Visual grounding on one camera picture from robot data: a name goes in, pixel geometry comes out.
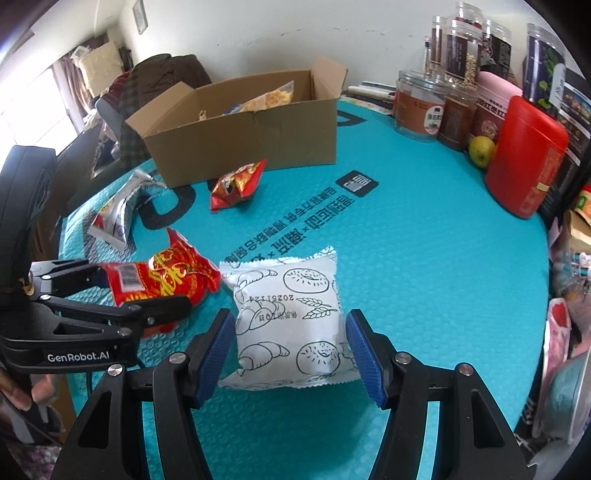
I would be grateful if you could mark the clear waffle packet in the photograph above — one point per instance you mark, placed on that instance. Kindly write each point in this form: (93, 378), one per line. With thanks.
(272, 98)

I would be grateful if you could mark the person's printed clothing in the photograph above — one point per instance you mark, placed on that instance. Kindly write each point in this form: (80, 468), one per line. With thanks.
(27, 447)

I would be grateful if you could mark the cream cushion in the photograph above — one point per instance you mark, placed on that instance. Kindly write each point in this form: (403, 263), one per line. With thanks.
(104, 67)

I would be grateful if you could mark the pink canister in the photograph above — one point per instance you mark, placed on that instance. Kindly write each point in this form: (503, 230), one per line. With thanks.
(496, 90)

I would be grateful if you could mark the black printed pouch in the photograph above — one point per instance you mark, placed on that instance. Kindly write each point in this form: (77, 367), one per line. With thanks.
(575, 138)

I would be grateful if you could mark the brown quilted jacket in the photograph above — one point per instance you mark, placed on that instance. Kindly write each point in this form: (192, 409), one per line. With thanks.
(171, 69)

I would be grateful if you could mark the white bread packet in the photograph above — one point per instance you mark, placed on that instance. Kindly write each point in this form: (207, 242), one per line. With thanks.
(281, 323)

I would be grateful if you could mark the brown paper box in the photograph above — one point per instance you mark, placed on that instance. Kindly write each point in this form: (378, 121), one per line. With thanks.
(575, 230)

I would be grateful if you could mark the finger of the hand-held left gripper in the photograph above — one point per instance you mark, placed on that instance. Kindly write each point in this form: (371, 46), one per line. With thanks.
(69, 277)
(138, 318)

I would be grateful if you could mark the red tin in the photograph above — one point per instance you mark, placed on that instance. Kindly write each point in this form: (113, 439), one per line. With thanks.
(526, 157)

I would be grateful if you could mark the teal bubble mat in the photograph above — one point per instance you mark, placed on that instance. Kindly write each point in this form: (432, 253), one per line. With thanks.
(415, 277)

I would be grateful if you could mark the orange green carton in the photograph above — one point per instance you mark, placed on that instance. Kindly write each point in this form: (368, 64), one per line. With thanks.
(584, 198)

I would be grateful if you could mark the pack of small vials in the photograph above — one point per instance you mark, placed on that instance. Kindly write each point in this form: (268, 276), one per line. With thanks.
(578, 265)

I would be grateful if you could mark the silver snack packet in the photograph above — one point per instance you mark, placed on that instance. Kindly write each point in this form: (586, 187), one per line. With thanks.
(113, 217)

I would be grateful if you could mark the wall picture frame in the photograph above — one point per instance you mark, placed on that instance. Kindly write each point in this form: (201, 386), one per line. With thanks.
(139, 14)

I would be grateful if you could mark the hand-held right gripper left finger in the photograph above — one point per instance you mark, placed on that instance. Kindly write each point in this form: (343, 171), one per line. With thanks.
(212, 360)

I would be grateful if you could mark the clear jar dark label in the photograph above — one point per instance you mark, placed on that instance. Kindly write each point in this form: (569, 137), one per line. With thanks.
(496, 46)
(461, 50)

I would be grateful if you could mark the person's left hand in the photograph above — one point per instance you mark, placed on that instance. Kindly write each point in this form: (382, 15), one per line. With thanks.
(18, 394)

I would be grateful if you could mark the long blue white packet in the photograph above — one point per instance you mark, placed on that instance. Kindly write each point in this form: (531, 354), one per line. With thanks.
(233, 110)

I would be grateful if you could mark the curtain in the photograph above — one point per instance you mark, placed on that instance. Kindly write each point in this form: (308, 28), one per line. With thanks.
(69, 85)

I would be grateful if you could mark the clear jar nut contents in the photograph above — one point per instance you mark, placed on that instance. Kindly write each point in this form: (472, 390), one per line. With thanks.
(436, 41)

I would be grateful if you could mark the window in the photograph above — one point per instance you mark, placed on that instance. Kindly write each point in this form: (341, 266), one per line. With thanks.
(32, 110)

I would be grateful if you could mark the clear jar purple contents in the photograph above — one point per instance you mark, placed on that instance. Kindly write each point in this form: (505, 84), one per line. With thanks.
(545, 69)

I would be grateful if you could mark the cardboard box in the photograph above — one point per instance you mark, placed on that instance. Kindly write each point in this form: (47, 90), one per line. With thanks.
(240, 143)

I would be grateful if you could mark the plaid cloth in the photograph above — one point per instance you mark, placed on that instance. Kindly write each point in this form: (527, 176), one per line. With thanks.
(131, 115)

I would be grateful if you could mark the clear jar dark red contents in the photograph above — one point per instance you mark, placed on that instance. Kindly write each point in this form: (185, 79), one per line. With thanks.
(468, 11)

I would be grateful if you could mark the green fruit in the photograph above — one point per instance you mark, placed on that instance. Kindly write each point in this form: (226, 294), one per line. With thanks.
(482, 151)

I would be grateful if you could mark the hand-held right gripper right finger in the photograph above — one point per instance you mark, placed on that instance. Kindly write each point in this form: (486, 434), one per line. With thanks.
(364, 360)

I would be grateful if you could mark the small red snack packet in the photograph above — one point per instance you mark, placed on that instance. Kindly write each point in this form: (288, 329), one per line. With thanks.
(235, 184)

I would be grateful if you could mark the pink snack packet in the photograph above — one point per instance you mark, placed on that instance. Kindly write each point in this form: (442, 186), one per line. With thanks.
(556, 332)

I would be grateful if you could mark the red gold-print snack packet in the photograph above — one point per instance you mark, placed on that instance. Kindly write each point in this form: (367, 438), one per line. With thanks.
(161, 272)

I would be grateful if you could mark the clear jar rust contents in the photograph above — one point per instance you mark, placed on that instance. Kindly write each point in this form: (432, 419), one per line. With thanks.
(415, 110)

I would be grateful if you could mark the dark brown jar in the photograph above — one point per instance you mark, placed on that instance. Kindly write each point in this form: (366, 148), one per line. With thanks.
(455, 122)

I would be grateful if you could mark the teal foil-lid bowl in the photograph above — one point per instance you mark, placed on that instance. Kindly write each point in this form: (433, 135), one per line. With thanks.
(565, 401)

